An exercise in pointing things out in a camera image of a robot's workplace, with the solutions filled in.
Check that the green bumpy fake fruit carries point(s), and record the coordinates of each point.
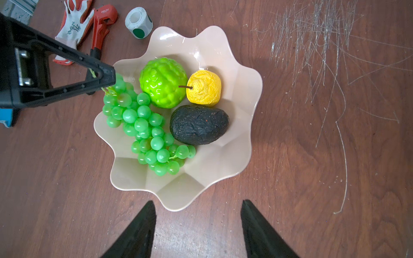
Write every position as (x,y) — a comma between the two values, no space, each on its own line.
(163,79)

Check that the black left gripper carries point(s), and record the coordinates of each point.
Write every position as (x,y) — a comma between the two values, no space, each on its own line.
(37,72)

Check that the blue grey work glove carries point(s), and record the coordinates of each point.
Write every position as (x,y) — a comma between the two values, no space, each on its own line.
(8,117)

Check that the dark fake avocado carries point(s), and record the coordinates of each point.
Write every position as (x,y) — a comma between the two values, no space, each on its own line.
(198,125)

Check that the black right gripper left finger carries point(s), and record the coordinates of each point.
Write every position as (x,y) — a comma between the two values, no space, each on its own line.
(136,241)

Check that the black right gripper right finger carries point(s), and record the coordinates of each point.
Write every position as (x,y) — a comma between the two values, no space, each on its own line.
(261,239)

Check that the red black pipe wrench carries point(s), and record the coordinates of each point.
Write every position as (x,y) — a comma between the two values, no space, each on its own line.
(103,17)

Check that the yellow fake lemon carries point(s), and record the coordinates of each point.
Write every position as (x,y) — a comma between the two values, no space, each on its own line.
(203,88)

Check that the red white work glove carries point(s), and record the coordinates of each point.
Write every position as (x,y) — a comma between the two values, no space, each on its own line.
(76,22)

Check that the green fake grape bunch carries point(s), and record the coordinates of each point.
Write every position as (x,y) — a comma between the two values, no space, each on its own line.
(152,145)

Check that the white sticker roll green dot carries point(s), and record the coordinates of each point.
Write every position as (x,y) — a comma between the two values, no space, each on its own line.
(139,23)

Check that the beige wavy fruit bowl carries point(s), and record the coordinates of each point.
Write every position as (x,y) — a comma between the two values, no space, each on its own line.
(224,158)

